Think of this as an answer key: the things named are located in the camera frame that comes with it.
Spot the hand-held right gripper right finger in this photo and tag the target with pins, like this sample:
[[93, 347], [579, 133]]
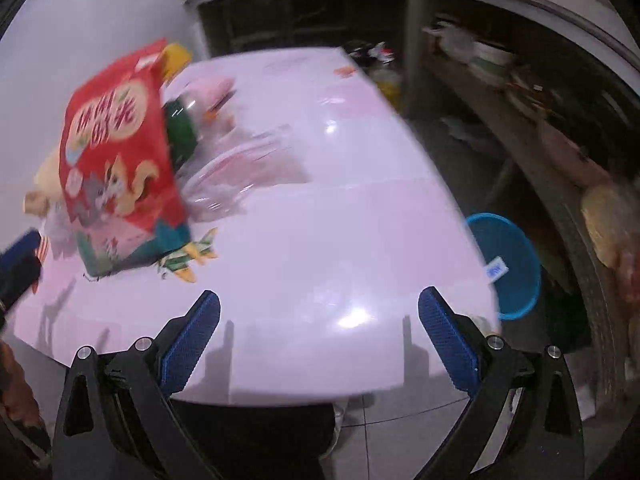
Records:
[[447, 342]]

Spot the clear plastic bag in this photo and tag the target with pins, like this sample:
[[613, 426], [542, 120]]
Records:
[[245, 170]]

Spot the yellow food bag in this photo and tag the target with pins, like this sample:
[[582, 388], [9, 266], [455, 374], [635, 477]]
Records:
[[602, 222]]

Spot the stack of white bowls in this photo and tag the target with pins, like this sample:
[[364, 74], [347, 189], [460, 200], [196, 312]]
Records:
[[492, 62]]

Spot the cooking oil bottle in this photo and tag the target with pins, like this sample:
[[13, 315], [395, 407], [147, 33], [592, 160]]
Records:
[[387, 87]]

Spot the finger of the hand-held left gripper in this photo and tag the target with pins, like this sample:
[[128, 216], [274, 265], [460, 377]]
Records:
[[20, 260]]

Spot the yellow wrapper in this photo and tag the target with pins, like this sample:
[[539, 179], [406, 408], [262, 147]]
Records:
[[175, 60]]

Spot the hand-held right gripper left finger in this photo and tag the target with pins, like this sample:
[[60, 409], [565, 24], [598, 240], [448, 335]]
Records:
[[192, 342]]

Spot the green plastic bottle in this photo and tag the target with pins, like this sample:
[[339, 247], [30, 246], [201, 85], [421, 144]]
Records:
[[180, 130]]

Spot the grey perforated shelf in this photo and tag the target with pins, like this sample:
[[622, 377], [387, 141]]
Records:
[[500, 120]]

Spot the pink plastic packet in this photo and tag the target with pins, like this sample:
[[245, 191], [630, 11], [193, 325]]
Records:
[[210, 89]]

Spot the red snack bag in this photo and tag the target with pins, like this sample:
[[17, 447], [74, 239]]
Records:
[[115, 160]]

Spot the blue plastic basket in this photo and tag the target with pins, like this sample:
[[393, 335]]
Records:
[[522, 260]]

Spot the white plastic bag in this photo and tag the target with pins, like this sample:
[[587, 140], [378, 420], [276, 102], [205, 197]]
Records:
[[452, 37]]

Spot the white cloth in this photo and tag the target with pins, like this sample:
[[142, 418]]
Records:
[[465, 131]]

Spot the pink basin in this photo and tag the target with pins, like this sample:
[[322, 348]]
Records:
[[570, 155]]

